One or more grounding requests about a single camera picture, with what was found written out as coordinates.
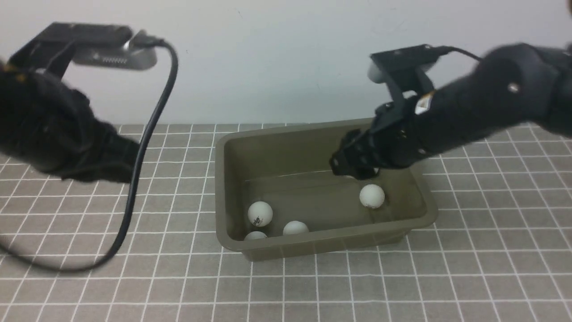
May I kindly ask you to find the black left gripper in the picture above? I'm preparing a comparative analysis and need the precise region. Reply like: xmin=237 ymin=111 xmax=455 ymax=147
xmin=45 ymin=89 xmax=140 ymax=183

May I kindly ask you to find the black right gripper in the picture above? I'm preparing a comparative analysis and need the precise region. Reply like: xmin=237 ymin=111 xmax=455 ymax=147
xmin=329 ymin=101 xmax=437 ymax=181

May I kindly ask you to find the white ball with logo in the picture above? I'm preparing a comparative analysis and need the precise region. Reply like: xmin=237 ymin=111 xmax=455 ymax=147
xmin=247 ymin=200 xmax=273 ymax=228

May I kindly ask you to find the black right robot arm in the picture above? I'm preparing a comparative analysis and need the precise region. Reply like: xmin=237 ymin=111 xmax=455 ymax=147
xmin=329 ymin=43 xmax=572 ymax=181

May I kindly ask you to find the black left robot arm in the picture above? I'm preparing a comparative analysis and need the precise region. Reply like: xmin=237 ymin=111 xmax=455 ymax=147
xmin=1 ymin=63 xmax=139 ymax=183

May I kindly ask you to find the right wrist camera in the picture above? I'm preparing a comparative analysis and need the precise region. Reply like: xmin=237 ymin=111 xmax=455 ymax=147
xmin=367 ymin=44 xmax=447 ymax=106

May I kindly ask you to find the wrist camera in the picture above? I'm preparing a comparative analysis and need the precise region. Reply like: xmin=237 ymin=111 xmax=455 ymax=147
xmin=8 ymin=22 xmax=157 ymax=79
xmin=367 ymin=44 xmax=447 ymax=106

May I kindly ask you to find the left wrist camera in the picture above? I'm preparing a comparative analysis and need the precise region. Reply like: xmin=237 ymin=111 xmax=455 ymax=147
xmin=8 ymin=22 xmax=157 ymax=79

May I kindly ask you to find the black left camera cable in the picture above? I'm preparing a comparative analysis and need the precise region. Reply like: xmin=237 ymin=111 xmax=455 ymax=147
xmin=0 ymin=36 xmax=179 ymax=273

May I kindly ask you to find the black camera cable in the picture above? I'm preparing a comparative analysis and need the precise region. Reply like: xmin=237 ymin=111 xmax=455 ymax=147
xmin=440 ymin=46 xmax=484 ymax=61
xmin=0 ymin=36 xmax=179 ymax=273

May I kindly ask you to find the black right camera cable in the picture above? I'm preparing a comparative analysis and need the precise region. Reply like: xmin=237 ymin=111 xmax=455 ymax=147
xmin=440 ymin=46 xmax=484 ymax=61

